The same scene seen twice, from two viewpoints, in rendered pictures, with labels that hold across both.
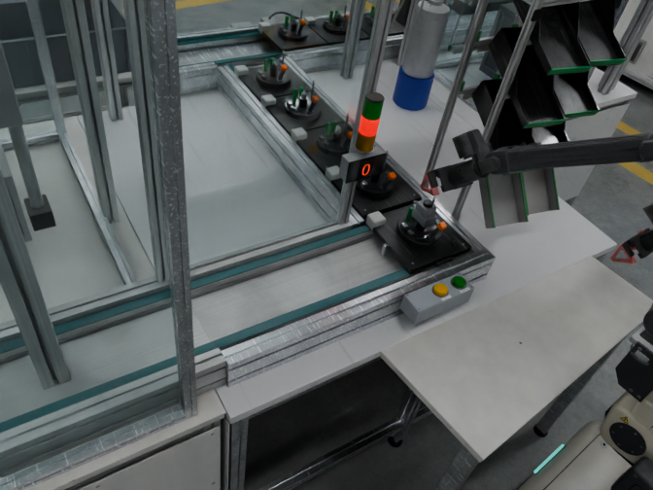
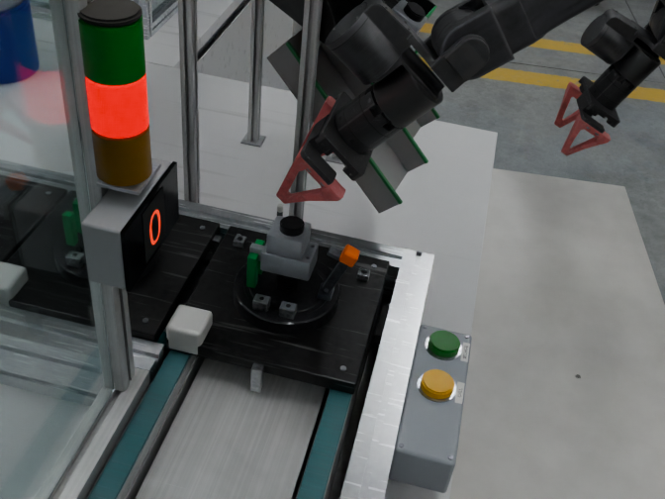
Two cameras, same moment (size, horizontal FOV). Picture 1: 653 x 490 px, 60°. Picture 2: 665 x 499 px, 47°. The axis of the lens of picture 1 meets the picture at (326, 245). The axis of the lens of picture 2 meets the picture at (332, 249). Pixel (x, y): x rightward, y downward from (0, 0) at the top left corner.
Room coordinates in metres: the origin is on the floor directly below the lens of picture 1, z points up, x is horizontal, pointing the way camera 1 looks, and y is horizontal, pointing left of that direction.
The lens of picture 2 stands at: (0.76, 0.20, 1.67)
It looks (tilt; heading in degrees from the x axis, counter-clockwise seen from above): 39 degrees down; 317
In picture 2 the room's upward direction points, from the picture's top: 7 degrees clockwise
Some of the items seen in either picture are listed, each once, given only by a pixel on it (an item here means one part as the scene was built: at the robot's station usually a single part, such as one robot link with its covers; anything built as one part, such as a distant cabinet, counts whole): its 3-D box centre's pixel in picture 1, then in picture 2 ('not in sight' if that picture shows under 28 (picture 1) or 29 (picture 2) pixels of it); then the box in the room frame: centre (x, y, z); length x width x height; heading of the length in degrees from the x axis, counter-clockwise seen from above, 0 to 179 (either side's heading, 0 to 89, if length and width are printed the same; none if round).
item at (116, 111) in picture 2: (368, 123); (118, 99); (1.32, -0.05, 1.33); 0.05 x 0.05 x 0.05
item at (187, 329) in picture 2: (375, 221); (189, 330); (1.36, -0.14, 0.97); 0.05 x 0.05 x 0.04; 38
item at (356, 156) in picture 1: (366, 136); (121, 141); (1.32, -0.05, 1.29); 0.12 x 0.05 x 0.25; 128
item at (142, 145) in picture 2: (365, 139); (122, 149); (1.32, -0.05, 1.28); 0.05 x 0.05 x 0.05
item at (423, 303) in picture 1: (437, 297); (431, 402); (1.12, -0.34, 0.93); 0.21 x 0.07 x 0.06; 128
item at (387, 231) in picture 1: (418, 234); (286, 301); (1.34, -0.28, 0.96); 0.24 x 0.24 x 0.02; 38
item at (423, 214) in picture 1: (424, 208); (282, 243); (1.35, -0.27, 1.06); 0.08 x 0.04 x 0.07; 38
